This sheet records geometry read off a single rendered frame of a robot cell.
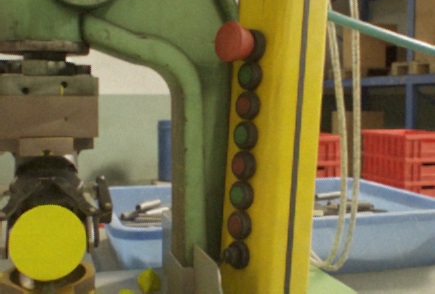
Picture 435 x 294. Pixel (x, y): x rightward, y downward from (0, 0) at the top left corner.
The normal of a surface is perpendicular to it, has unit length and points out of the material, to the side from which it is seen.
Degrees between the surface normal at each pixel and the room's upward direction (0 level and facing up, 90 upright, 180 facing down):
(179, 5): 90
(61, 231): 74
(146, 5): 90
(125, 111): 90
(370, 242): 100
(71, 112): 90
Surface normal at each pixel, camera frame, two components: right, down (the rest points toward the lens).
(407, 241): 0.29, 0.22
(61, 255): 0.27, -0.23
